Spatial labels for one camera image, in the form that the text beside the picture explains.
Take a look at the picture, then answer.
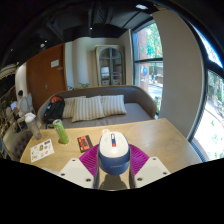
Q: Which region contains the person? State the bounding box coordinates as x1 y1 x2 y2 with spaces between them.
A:
16 89 32 118

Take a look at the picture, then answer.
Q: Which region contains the green potted plant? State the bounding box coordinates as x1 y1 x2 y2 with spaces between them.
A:
68 82 91 91

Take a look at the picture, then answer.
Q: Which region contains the white and blue computer mouse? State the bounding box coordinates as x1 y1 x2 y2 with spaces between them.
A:
97 131 131 177

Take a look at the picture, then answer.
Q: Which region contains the brown wooden door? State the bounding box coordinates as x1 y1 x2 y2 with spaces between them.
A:
26 43 68 113

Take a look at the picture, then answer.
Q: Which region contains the black box with orange print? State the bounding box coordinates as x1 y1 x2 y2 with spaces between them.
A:
76 134 94 154

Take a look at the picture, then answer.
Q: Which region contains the clear shaker bottle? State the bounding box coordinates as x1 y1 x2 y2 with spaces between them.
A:
24 112 43 141

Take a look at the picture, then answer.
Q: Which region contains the black and orange backpack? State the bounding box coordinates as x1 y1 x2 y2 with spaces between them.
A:
42 95 66 124

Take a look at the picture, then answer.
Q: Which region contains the curved grey sofa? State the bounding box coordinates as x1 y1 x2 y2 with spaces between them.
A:
36 84 158 130

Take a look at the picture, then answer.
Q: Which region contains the striped beige pillow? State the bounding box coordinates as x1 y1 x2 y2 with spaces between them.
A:
71 95 106 123
61 96 87 119
100 94 128 117

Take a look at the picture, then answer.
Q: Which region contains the ceiling light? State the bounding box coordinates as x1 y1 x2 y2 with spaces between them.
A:
134 3 149 11

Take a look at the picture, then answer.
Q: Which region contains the grey tufted chair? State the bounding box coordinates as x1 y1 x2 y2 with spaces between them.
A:
3 129 33 162

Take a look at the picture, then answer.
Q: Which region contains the white sticker sheet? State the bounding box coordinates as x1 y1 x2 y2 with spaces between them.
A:
29 138 55 164

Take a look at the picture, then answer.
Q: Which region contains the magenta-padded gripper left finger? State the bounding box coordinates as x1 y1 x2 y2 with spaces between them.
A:
57 143 101 190

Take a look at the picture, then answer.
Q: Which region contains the arched grey shelf cabinet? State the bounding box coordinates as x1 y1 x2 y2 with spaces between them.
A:
94 44 126 88

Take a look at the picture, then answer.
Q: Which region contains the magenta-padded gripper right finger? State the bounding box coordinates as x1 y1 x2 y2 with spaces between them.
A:
128 143 172 190

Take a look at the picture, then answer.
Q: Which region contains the green drink can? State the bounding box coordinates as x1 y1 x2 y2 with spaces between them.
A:
52 118 70 145

